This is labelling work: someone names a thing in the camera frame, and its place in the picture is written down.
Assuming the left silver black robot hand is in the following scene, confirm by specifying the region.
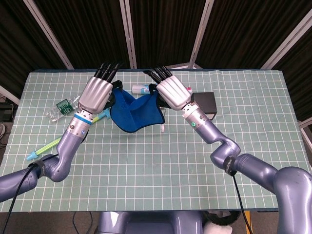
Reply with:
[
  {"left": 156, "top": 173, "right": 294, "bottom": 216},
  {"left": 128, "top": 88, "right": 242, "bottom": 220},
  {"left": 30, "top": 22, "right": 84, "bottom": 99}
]
[{"left": 77, "top": 62, "right": 122, "bottom": 115}]

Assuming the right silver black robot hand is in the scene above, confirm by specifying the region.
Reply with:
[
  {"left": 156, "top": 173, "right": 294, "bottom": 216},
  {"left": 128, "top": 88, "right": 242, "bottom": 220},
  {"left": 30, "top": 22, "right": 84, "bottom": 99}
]
[{"left": 143, "top": 65, "right": 192, "bottom": 110}]

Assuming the blue microfiber cloth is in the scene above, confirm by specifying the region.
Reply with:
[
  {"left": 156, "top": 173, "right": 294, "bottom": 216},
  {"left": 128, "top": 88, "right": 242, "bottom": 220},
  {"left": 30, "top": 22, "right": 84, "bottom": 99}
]
[{"left": 109, "top": 79, "right": 165, "bottom": 134}]

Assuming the black cardboard box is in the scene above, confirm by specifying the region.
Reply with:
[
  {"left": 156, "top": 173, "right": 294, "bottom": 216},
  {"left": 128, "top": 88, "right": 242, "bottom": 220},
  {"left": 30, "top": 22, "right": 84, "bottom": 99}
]
[{"left": 191, "top": 92, "right": 218, "bottom": 121}]

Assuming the white blue plastic bag roll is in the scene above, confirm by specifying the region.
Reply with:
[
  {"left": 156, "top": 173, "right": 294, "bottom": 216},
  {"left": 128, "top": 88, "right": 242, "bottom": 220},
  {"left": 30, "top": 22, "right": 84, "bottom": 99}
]
[{"left": 132, "top": 84, "right": 194, "bottom": 95}]

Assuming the clear water bottle green label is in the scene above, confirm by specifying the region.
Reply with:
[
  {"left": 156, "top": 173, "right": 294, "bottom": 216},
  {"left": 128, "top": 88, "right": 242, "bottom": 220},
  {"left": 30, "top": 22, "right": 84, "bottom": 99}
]
[{"left": 45, "top": 96, "right": 82, "bottom": 123}]

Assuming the green blue toy water pump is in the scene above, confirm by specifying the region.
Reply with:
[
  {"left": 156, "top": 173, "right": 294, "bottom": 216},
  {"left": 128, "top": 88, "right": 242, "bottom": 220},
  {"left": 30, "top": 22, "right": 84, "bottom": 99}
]
[{"left": 26, "top": 108, "right": 113, "bottom": 161}]

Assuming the green grid tablecloth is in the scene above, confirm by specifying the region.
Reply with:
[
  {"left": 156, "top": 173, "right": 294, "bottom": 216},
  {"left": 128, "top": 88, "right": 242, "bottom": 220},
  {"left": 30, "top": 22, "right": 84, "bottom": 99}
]
[{"left": 4, "top": 70, "right": 308, "bottom": 213}]

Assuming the black electronic device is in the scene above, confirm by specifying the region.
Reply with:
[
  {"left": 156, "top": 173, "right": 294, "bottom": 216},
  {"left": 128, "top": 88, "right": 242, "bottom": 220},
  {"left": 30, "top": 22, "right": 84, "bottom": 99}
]
[{"left": 0, "top": 102, "right": 16, "bottom": 122}]

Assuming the purple robot torso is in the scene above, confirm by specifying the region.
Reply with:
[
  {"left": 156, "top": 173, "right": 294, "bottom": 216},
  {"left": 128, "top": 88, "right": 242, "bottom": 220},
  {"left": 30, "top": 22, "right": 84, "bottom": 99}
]
[{"left": 97, "top": 211, "right": 205, "bottom": 234}]

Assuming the metal wire rack stand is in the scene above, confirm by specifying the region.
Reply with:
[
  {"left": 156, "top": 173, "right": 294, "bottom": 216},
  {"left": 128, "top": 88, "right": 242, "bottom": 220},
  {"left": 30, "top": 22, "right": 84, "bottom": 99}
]
[{"left": 159, "top": 106, "right": 168, "bottom": 134}]

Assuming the white partition frame post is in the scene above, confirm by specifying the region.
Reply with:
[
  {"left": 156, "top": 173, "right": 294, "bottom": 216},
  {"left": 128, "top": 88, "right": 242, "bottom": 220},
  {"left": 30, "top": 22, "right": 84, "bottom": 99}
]
[
  {"left": 118, "top": 0, "right": 138, "bottom": 69},
  {"left": 260, "top": 13, "right": 312, "bottom": 70},
  {"left": 23, "top": 0, "right": 74, "bottom": 70},
  {"left": 0, "top": 84, "right": 20, "bottom": 105},
  {"left": 188, "top": 0, "right": 215, "bottom": 70},
  {"left": 298, "top": 119, "right": 312, "bottom": 148}
]

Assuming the black floor cable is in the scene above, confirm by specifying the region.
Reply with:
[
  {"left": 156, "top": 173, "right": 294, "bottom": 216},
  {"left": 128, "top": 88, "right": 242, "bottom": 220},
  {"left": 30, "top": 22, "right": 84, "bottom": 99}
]
[{"left": 72, "top": 211, "right": 94, "bottom": 234}]

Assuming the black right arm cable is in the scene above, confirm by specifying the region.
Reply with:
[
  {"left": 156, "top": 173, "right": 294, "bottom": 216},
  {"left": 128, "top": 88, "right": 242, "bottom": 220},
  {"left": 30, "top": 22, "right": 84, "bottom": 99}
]
[{"left": 230, "top": 169, "right": 254, "bottom": 234}]

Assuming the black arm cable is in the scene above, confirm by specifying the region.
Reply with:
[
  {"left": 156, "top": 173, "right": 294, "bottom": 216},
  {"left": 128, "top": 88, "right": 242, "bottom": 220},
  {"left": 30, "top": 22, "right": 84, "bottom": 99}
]
[
  {"left": 230, "top": 169, "right": 254, "bottom": 234},
  {"left": 3, "top": 156, "right": 53, "bottom": 234}
]

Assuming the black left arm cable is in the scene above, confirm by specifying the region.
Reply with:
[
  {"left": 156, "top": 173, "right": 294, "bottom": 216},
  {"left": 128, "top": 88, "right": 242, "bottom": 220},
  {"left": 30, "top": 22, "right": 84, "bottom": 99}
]
[{"left": 3, "top": 156, "right": 53, "bottom": 234}]

